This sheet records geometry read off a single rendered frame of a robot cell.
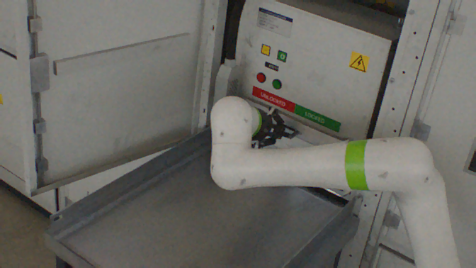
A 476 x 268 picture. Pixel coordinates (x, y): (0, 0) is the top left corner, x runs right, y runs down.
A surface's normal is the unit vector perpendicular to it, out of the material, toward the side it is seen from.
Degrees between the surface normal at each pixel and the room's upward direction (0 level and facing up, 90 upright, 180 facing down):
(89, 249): 0
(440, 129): 90
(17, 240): 0
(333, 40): 90
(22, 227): 0
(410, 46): 90
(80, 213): 90
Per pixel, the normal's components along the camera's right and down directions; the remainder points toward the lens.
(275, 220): 0.12, -0.85
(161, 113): 0.67, 0.44
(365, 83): -0.58, 0.35
